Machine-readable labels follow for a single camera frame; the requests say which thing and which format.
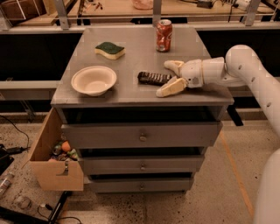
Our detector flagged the top grey drawer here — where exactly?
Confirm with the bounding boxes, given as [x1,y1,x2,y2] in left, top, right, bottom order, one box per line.
[61,122,222,149]

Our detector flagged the green yellow sponge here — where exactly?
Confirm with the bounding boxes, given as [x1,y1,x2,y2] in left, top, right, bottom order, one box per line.
[94,42,125,60]

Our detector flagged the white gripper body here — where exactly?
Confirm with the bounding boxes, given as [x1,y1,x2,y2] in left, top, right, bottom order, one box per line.
[178,56,235,89]

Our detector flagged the grey drawer cabinet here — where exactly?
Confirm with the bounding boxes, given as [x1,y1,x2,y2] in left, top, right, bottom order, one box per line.
[52,25,234,184]

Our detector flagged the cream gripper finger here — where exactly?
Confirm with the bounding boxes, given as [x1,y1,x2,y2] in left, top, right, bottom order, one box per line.
[164,60,185,77]
[156,77,187,97]

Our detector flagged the black floor cable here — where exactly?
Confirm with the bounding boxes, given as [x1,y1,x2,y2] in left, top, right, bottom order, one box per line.
[0,114,32,152]

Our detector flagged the grey drawer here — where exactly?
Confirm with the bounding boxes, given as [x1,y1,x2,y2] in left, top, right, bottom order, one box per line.
[80,155,204,175]
[89,178,193,193]
[61,122,222,149]

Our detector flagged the wooden side box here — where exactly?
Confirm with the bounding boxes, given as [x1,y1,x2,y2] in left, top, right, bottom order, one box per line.
[29,108,84,191]

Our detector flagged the clear plastic bottle on floor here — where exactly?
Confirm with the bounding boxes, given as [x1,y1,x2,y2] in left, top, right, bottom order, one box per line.
[0,172,15,198]

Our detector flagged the dark chocolate rxbar wrapper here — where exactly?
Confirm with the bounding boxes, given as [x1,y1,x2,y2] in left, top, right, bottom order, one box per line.
[137,72,172,86]

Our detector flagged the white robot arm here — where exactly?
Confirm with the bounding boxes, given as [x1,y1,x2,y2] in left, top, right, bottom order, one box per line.
[156,45,280,224]

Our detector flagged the orange ball in box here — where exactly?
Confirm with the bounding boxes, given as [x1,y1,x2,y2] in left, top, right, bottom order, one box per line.
[61,141,71,152]

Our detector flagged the middle grey drawer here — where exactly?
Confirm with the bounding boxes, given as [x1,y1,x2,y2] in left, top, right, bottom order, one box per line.
[80,155,204,175]

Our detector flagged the white paper bowl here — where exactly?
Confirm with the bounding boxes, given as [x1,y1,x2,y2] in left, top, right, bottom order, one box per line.
[71,66,117,96]

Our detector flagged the orange soda can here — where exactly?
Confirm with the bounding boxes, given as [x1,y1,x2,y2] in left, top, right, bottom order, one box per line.
[156,19,172,53]

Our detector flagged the bottom grey drawer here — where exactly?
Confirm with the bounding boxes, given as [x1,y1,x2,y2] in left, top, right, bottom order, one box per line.
[89,178,193,193]

